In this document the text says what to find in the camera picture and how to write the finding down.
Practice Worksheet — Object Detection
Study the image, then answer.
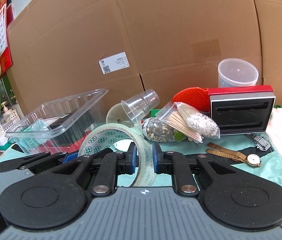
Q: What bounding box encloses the clear patterned tape roll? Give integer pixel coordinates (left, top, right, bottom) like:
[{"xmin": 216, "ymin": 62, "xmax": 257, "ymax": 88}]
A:
[{"xmin": 78, "ymin": 123, "xmax": 156, "ymax": 186}]

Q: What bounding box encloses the bag of cotton swabs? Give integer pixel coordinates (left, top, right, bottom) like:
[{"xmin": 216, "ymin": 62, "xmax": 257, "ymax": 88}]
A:
[{"xmin": 174, "ymin": 102, "xmax": 221, "ymax": 139}]

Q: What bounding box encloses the bag of dried seeds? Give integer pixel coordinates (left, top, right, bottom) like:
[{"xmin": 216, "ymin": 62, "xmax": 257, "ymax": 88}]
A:
[{"xmin": 142, "ymin": 117, "xmax": 188, "ymax": 142}]

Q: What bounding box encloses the black box in container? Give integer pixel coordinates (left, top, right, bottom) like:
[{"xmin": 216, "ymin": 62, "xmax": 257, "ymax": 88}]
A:
[{"xmin": 49, "ymin": 112, "xmax": 94, "ymax": 134}]

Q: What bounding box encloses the beige round plastic lid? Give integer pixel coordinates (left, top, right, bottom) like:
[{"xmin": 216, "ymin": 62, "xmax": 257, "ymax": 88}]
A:
[{"xmin": 106, "ymin": 103, "xmax": 134, "ymax": 128}]

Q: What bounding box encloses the bag of wooden sticks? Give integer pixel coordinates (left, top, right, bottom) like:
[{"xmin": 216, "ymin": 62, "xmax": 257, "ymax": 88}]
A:
[{"xmin": 156, "ymin": 102, "xmax": 203, "ymax": 143}]

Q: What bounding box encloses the red flat box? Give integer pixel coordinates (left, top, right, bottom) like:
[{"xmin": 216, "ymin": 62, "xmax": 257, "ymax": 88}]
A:
[{"xmin": 38, "ymin": 130, "xmax": 91, "ymax": 154}]

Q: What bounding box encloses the clear plastic clamshell container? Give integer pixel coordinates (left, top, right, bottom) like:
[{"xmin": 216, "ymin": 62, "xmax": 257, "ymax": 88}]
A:
[{"xmin": 5, "ymin": 88, "xmax": 108, "ymax": 154}]

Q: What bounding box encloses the clear plastic cup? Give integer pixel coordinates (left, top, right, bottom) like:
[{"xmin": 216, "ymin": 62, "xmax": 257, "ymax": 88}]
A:
[{"xmin": 121, "ymin": 89, "xmax": 160, "ymax": 124}]

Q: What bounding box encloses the red silicone scrubber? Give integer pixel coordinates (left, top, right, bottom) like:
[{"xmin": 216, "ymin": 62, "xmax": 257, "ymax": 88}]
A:
[{"xmin": 172, "ymin": 87, "xmax": 210, "ymax": 112}]

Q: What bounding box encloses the silver metal watch band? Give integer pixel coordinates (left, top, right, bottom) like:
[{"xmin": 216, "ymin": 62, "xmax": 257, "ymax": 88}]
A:
[{"xmin": 245, "ymin": 133, "xmax": 273, "ymax": 152}]

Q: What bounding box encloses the white shipping label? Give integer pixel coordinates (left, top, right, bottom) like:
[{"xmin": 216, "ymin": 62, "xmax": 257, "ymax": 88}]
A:
[{"xmin": 99, "ymin": 52, "xmax": 130, "ymax": 74}]

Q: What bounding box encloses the white perforated storage basket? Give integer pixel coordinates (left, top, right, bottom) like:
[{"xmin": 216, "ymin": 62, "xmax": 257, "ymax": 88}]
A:
[{"xmin": 0, "ymin": 109, "xmax": 20, "ymax": 151}]

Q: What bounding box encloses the small pump bottle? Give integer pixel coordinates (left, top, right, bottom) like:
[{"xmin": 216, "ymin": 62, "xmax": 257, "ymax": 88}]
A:
[{"xmin": 1, "ymin": 101, "xmax": 12, "ymax": 117}]

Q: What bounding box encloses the large brown cardboard box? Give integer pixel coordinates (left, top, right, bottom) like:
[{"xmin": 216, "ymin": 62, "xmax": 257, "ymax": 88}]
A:
[{"xmin": 8, "ymin": 0, "xmax": 262, "ymax": 114}]

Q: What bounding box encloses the gold mesh strap watch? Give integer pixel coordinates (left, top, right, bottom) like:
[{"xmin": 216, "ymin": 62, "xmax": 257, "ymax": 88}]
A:
[{"xmin": 206, "ymin": 142, "xmax": 261, "ymax": 167}]

